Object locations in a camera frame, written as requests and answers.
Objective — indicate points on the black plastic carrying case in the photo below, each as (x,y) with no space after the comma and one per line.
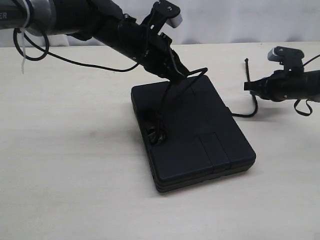
(202,140)

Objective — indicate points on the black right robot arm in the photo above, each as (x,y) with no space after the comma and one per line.
(311,85)

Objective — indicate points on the white zip tie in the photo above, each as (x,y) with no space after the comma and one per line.
(25,50)

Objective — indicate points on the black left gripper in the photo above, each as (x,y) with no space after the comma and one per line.
(161,60)

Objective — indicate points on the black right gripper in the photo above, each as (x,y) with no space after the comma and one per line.
(277,87)

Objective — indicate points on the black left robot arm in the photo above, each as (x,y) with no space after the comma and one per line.
(105,21)

